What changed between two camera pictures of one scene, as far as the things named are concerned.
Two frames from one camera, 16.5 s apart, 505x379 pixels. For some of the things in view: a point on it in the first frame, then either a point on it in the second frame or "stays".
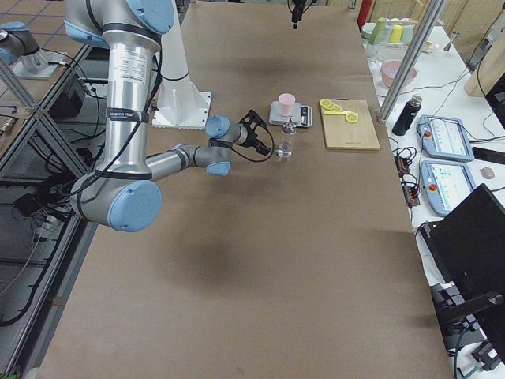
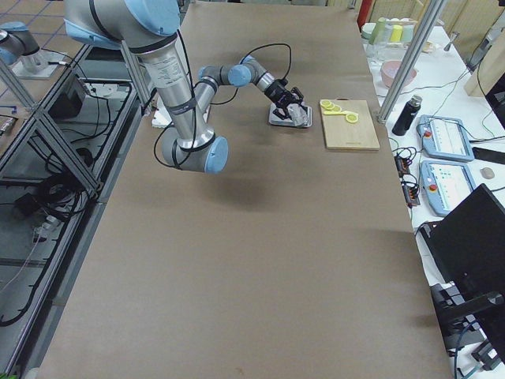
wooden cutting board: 341,134 stays
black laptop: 467,244 stays
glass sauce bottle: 285,149 → 297,114
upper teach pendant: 445,137 stays
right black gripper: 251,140 → 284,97
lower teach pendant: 446,184 stays
